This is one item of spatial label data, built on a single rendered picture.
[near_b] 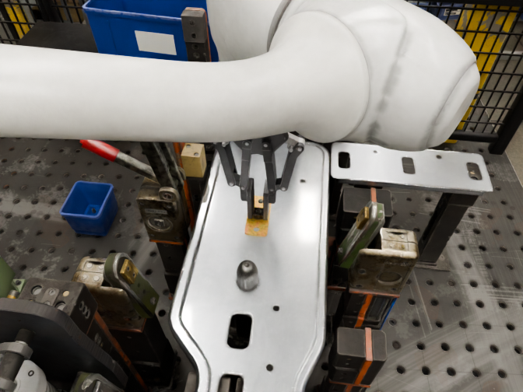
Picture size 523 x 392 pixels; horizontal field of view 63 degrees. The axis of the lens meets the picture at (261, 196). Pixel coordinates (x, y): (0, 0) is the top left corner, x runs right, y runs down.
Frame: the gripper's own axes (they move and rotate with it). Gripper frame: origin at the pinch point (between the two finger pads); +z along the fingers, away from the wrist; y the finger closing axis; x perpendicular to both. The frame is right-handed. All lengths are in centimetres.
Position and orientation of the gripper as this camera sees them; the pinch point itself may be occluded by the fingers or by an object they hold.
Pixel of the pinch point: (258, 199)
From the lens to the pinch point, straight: 68.7
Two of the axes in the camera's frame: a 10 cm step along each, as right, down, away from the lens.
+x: 1.2, -7.6, 6.4
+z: 0.0, 6.5, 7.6
